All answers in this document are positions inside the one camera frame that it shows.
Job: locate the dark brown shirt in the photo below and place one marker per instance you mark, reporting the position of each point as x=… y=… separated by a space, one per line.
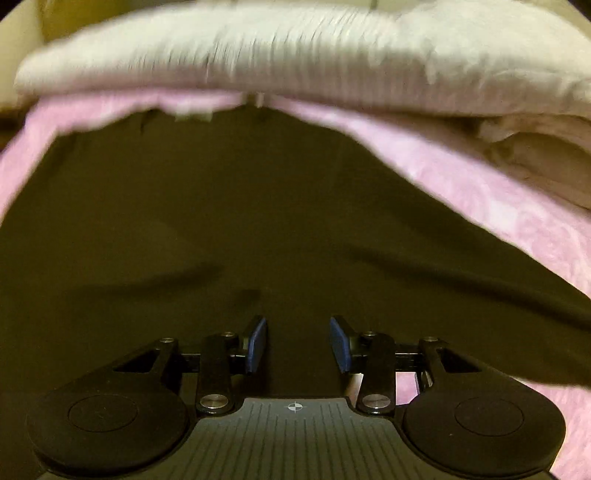
x=231 y=221

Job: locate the beige folded blanket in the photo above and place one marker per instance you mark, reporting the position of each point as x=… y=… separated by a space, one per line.
x=540 y=152

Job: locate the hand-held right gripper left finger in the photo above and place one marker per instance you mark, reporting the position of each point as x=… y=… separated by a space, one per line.
x=256 y=346

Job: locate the pink floral blanket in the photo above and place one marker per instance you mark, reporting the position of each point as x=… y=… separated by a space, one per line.
x=461 y=175

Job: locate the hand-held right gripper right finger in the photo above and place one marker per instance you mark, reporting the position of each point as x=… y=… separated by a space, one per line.
x=339 y=346

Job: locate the white ribbed rolled quilt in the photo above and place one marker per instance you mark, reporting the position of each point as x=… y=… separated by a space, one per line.
x=323 y=50

